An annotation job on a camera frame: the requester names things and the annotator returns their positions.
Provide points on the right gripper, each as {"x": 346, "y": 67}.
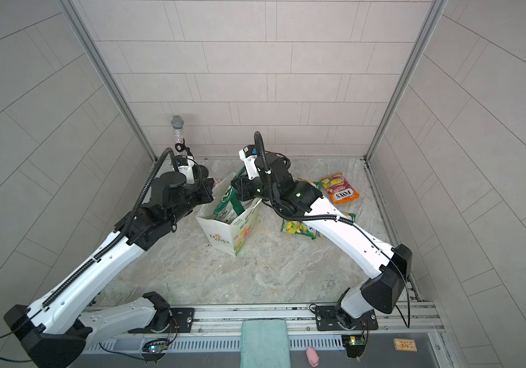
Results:
{"x": 246, "y": 189}

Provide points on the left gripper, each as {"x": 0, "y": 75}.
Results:
{"x": 206, "y": 192}

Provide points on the green Fox's candy bag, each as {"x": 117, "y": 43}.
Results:
{"x": 298, "y": 228}
{"x": 350, "y": 216}
{"x": 315, "y": 184}

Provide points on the orange Fox's fruits candy bag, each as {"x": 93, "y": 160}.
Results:
{"x": 339, "y": 189}

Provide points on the white paper bag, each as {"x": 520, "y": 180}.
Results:
{"x": 229, "y": 238}

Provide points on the green Real crisps bag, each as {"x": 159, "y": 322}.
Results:
{"x": 230, "y": 206}

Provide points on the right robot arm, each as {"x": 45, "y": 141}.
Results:
{"x": 387, "y": 267}

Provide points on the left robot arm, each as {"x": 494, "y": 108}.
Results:
{"x": 55, "y": 329}

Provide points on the glitter bottle grey cap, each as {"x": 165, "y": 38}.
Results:
{"x": 177, "y": 123}

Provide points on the teal cloth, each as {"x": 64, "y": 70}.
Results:
{"x": 265, "y": 343}

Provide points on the left circuit board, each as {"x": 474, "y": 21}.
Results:
{"x": 154, "y": 350}

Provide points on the circuit board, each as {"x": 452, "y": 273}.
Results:
{"x": 354, "y": 345}
{"x": 154, "y": 350}

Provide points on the pink pig toy front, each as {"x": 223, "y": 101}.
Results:
{"x": 312, "y": 357}

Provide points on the right circuit board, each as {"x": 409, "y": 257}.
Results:
{"x": 354, "y": 345}

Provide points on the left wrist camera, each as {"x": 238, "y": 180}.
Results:
{"x": 187, "y": 166}

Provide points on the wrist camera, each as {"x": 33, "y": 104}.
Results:
{"x": 187, "y": 166}
{"x": 249, "y": 155}

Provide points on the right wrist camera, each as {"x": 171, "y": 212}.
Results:
{"x": 249, "y": 155}

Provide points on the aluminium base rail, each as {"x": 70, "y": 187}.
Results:
{"x": 254, "y": 317}

